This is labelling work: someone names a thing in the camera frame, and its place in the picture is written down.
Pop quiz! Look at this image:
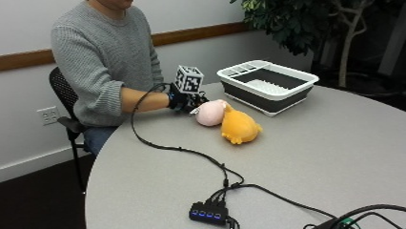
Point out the wooden wall rail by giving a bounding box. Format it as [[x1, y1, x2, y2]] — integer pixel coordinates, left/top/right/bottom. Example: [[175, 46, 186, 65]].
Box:
[[0, 21, 251, 73]]

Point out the pink and orange soft toy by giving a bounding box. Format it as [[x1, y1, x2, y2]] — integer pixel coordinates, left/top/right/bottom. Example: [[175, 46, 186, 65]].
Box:
[[188, 98, 263, 146]]

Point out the white and grey dish tub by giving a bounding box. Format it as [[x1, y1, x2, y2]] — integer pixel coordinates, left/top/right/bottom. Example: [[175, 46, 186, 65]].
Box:
[[215, 59, 320, 117]]

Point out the white wall outlet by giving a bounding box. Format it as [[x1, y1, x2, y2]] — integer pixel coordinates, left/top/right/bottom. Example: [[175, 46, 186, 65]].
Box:
[[35, 105, 61, 126]]

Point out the green indoor tree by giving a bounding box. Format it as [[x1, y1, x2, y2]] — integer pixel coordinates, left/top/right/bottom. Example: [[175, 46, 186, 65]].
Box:
[[230, 0, 406, 89]]

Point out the black glove cable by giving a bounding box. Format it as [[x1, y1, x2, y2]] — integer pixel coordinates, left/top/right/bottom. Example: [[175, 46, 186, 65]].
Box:
[[129, 82, 246, 204]]

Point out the black hub with blue lights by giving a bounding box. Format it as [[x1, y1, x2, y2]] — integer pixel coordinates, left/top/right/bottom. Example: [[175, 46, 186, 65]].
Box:
[[187, 201, 230, 227]]

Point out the white marker cube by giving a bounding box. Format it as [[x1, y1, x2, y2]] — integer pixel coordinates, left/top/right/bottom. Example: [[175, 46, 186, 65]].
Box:
[[172, 65, 204, 94]]

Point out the thick black cable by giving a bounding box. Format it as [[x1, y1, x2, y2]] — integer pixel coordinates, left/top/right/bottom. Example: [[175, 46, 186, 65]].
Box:
[[302, 203, 406, 229]]

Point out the black office chair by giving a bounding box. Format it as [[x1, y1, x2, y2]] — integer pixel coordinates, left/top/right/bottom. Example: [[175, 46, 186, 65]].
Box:
[[47, 66, 93, 194]]

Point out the the person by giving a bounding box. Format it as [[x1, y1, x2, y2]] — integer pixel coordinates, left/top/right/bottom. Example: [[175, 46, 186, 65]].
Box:
[[49, 0, 165, 156]]

